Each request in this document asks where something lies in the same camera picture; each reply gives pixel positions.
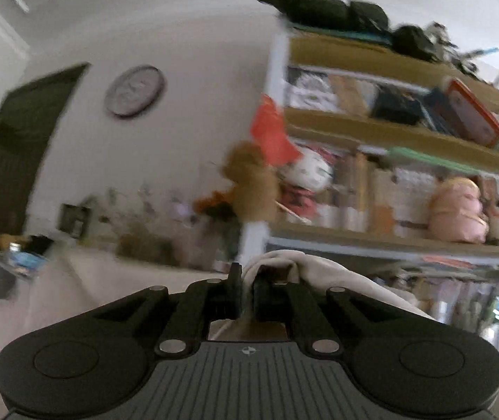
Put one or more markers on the white cat plush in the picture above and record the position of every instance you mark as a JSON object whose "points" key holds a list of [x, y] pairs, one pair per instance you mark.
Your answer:
{"points": [[308, 170]]}

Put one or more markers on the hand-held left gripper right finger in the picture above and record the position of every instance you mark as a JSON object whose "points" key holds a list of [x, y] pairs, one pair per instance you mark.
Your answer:
{"points": [[262, 297]]}

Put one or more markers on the dark blue box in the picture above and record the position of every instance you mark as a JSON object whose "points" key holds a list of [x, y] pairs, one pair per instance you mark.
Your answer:
{"points": [[396, 105]]}

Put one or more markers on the small black bag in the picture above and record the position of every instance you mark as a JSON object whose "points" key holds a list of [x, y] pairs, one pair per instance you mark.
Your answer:
{"points": [[367, 15]]}

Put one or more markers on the small black picture frame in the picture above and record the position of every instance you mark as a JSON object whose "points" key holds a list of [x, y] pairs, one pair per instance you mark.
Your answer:
{"points": [[74, 219]]}

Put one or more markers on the dark door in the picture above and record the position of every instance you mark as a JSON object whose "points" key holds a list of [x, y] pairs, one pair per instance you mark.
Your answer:
{"points": [[17, 140]]}

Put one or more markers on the white and wooden shelf unit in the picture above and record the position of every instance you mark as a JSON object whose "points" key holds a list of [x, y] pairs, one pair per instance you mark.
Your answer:
{"points": [[389, 127]]}

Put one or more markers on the red box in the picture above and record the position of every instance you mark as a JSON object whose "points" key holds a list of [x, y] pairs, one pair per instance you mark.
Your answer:
{"points": [[472, 111]]}

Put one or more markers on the pink plush pig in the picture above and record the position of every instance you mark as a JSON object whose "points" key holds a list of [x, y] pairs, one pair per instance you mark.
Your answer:
{"points": [[455, 210]]}

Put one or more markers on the brown plush bear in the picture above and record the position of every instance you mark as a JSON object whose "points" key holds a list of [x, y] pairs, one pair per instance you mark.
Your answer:
{"points": [[249, 179]]}

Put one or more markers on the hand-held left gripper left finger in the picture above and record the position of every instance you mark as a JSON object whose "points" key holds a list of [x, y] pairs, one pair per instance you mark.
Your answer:
{"points": [[232, 293]]}

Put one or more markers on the red flag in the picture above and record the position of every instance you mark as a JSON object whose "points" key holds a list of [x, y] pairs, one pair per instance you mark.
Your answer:
{"points": [[271, 131]]}

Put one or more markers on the round wall clock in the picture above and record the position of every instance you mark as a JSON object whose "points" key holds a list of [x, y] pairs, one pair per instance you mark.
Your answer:
{"points": [[135, 91]]}

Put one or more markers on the large black bag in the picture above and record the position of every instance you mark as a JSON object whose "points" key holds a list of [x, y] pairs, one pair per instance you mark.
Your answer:
{"points": [[315, 6]]}

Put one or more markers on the white T-shirt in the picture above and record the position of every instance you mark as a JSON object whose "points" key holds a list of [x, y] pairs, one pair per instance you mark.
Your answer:
{"points": [[354, 280]]}

